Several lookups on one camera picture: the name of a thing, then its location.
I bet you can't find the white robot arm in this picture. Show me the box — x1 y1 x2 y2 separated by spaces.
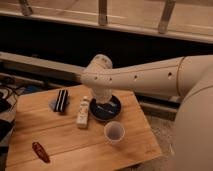
81 55 213 171

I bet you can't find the black round plate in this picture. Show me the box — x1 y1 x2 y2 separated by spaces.
89 96 121 122

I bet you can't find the white tube bottle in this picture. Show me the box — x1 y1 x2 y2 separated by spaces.
76 96 90 129

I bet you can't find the black white striped block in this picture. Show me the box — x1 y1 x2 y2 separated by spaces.
54 90 68 112

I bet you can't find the clear plastic cup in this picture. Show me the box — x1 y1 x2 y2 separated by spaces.
104 121 125 145

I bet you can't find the wooden table board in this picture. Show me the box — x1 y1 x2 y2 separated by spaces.
6 85 161 171

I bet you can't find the blue round pad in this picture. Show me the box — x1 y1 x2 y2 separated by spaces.
49 100 56 111

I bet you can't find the red brown oblong object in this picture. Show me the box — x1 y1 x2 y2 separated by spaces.
32 142 50 163

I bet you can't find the metal railing post middle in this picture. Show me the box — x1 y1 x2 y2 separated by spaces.
98 0 107 26

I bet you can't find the metal railing post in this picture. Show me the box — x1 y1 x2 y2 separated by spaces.
98 0 107 26
158 0 176 34
19 0 33 16

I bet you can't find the black cables clutter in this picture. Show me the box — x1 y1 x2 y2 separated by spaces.
0 77 24 147

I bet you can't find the metal railing post right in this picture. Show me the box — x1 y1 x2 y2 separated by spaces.
158 0 176 34

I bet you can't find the metal railing post left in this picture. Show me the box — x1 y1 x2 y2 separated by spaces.
19 0 33 16

